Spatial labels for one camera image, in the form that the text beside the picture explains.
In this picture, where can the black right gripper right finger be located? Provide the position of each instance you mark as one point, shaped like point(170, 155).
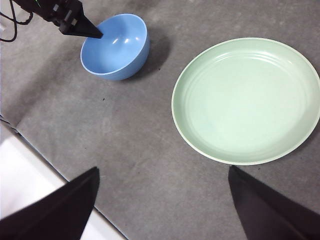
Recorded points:
point(270, 212)

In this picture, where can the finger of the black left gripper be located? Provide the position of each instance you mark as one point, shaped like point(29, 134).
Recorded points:
point(82, 28)

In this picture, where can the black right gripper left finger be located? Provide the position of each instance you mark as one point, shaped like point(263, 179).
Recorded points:
point(57, 215)

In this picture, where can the blue ribbed bowl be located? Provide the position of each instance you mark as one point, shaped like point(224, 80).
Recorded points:
point(120, 57)

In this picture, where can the pale green round plate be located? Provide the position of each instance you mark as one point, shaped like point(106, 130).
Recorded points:
point(245, 105)

